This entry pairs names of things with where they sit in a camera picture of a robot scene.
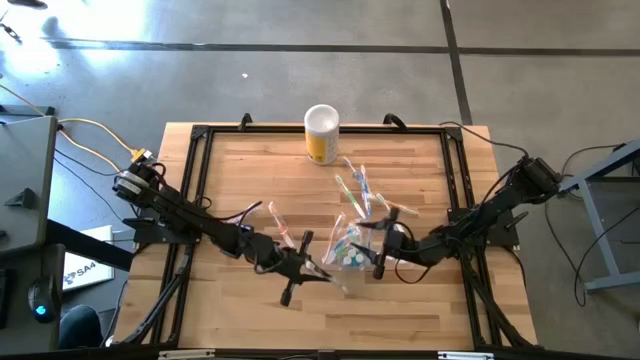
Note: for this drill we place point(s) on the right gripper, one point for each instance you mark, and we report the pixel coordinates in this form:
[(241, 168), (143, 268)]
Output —
[(402, 247)]

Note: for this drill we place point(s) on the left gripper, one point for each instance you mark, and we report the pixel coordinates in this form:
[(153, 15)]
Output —
[(290, 265)]

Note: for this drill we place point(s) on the green toothbrush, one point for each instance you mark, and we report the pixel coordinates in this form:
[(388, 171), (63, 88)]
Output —
[(382, 201), (350, 196), (356, 234)]

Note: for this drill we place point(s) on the blue toothbrush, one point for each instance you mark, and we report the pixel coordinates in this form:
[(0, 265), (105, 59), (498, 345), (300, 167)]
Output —
[(342, 247), (356, 176), (365, 187)]

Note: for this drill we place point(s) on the clear plastic zip bag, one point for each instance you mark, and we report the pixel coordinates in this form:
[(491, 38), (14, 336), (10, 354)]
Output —
[(350, 268)]

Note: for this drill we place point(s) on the orange toothbrush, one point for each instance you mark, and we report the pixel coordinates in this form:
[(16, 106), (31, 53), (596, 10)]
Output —
[(334, 237), (407, 208)]

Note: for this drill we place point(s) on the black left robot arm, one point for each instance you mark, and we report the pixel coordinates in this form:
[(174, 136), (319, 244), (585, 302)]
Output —
[(200, 225)]

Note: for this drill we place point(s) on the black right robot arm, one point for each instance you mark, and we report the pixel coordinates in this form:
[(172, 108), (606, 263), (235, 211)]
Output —
[(490, 207)]

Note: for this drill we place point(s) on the white yellow wipes canister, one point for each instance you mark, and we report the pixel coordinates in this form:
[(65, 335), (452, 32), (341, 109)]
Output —
[(322, 140)]

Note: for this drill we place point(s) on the black metal bar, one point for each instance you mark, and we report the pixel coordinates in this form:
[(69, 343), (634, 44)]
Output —
[(90, 246)]

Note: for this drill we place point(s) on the white printed sign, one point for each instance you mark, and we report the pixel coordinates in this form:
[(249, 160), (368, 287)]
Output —
[(87, 272)]

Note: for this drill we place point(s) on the person's leg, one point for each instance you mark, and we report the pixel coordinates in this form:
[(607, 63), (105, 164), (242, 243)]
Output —
[(80, 327)]

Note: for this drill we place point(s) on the blue-grey metal table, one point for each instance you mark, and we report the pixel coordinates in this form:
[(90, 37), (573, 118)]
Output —
[(607, 162)]

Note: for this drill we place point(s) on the black computer mouse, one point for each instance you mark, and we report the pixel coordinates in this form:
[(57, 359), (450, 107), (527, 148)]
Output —
[(44, 300)]

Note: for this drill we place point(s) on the grey desk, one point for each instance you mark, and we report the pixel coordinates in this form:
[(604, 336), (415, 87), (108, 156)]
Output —
[(25, 160)]

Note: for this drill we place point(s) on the black chair base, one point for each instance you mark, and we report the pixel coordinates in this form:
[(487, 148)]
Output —
[(27, 3)]

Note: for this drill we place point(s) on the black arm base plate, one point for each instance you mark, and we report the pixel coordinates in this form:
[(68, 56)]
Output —
[(502, 240), (140, 234)]

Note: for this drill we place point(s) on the silver metal bracket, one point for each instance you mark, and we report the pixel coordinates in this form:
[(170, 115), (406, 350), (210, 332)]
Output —
[(185, 355), (465, 355)]

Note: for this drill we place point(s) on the black plastic bracket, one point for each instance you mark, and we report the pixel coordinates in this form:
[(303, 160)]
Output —
[(20, 198)]

